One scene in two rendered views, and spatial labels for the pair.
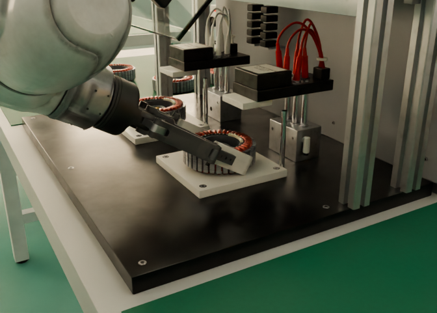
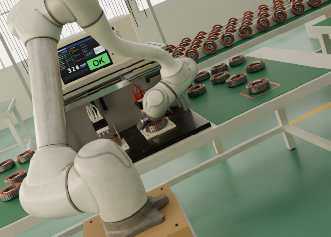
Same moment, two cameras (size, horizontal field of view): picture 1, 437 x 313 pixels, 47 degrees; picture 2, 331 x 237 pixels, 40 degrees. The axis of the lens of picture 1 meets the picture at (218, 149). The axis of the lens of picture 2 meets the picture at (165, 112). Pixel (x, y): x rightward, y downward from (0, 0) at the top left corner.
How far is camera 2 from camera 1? 1.95 m
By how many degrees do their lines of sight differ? 65
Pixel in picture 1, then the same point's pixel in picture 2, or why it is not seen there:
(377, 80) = not seen: hidden behind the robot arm
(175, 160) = (151, 133)
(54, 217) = (170, 148)
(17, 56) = (191, 78)
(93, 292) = (209, 130)
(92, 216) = (180, 135)
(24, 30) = (194, 71)
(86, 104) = not seen: hidden behind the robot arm
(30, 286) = not seen: outside the picture
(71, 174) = (149, 149)
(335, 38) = (128, 91)
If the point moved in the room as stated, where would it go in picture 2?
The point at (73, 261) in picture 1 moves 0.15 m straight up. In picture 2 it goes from (195, 137) to (183, 106)
